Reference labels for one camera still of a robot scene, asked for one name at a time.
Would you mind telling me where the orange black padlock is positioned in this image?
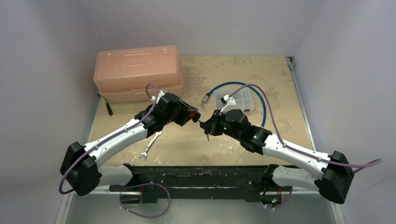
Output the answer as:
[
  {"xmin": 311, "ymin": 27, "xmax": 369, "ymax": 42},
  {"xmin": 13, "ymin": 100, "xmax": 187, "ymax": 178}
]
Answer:
[{"xmin": 190, "ymin": 112, "xmax": 201, "ymax": 123}]

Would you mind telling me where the black-headed key bunch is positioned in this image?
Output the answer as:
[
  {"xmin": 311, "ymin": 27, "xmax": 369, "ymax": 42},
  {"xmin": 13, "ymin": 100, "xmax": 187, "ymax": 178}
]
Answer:
[{"xmin": 200, "ymin": 122, "xmax": 212, "ymax": 142}]

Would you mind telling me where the blue cable lock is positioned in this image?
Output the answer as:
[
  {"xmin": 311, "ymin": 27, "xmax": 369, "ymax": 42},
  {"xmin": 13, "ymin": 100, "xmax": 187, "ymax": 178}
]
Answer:
[{"xmin": 200, "ymin": 81, "xmax": 267, "ymax": 126}]

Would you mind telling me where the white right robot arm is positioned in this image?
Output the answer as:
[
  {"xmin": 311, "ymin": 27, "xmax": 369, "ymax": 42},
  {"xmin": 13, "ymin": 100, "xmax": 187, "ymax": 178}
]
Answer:
[{"xmin": 199, "ymin": 109, "xmax": 354, "ymax": 204}]

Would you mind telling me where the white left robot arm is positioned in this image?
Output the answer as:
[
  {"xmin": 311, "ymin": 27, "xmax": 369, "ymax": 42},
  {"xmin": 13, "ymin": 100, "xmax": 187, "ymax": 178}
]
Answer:
[{"xmin": 58, "ymin": 92, "xmax": 200, "ymax": 196}]

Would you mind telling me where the clear plastic screw organizer box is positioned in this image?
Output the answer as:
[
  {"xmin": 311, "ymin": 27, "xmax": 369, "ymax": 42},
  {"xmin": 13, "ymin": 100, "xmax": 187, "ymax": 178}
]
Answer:
[{"xmin": 212, "ymin": 88, "xmax": 255, "ymax": 112}]

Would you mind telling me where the silver open-end wrench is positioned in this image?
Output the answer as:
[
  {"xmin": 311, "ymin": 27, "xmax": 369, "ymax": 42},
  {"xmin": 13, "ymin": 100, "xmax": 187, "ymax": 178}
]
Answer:
[{"xmin": 139, "ymin": 131, "xmax": 163, "ymax": 160}]

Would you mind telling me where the orange plastic toolbox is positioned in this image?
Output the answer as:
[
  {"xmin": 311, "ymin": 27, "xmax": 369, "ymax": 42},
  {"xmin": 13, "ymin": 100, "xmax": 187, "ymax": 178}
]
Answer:
[{"xmin": 93, "ymin": 45, "xmax": 184, "ymax": 103}]

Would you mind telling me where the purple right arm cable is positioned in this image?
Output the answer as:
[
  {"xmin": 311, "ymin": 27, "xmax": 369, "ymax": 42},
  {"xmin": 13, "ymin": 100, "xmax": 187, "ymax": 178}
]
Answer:
[{"xmin": 228, "ymin": 84, "xmax": 382, "ymax": 174}]

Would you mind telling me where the black-handled tool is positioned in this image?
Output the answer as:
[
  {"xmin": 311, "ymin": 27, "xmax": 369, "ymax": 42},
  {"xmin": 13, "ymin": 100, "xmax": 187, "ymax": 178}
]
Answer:
[{"xmin": 103, "ymin": 97, "xmax": 113, "ymax": 116}]

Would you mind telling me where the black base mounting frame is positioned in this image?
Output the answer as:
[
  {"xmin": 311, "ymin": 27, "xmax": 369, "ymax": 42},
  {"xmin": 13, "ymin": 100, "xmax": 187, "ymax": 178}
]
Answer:
[{"xmin": 109, "ymin": 164, "xmax": 291, "ymax": 204}]

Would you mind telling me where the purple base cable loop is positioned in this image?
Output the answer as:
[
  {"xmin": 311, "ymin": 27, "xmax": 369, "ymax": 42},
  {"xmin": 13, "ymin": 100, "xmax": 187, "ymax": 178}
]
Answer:
[{"xmin": 119, "ymin": 182, "xmax": 172, "ymax": 219}]

